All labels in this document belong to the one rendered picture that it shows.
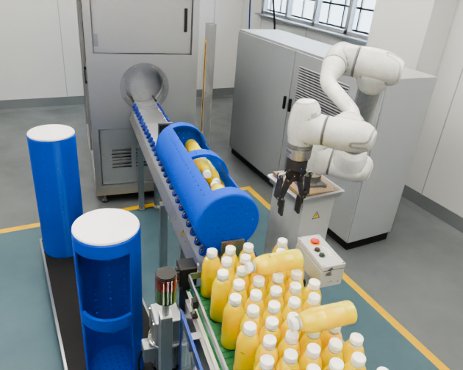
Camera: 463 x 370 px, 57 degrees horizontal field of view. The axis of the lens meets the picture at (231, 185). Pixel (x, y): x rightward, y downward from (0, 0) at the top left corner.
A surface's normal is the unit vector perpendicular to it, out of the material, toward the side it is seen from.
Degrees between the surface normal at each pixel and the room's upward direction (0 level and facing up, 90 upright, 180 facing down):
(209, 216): 90
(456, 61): 90
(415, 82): 90
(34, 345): 0
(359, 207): 90
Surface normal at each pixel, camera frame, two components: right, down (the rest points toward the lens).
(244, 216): 0.33, 0.46
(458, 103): -0.89, 0.15
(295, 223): -0.30, 0.42
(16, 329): 0.08, -0.88
